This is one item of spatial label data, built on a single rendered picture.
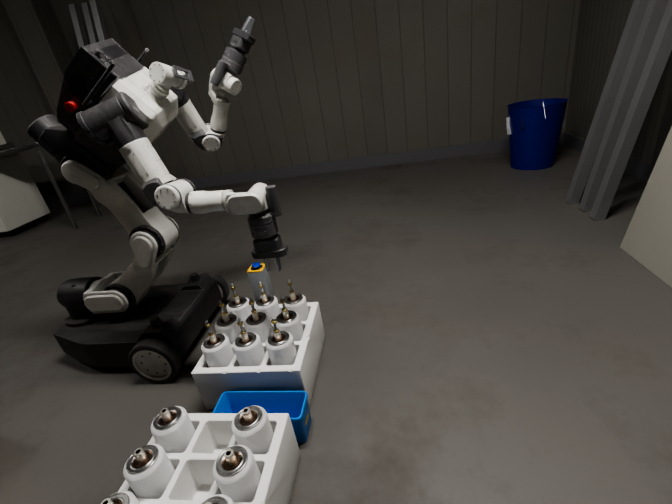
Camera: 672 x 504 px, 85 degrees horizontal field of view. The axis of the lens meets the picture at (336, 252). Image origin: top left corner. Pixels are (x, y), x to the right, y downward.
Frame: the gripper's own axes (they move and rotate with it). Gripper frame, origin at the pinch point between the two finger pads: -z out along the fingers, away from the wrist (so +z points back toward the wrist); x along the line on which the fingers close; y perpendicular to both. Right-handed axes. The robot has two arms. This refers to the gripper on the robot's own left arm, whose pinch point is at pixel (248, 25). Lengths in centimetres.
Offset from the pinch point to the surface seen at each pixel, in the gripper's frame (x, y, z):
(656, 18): 80, -151, -106
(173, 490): 109, 28, 111
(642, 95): 95, -155, -72
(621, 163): 104, -172, -43
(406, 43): -124, -214, -86
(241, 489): 122, 21, 97
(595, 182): 95, -188, -32
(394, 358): 107, -50, 81
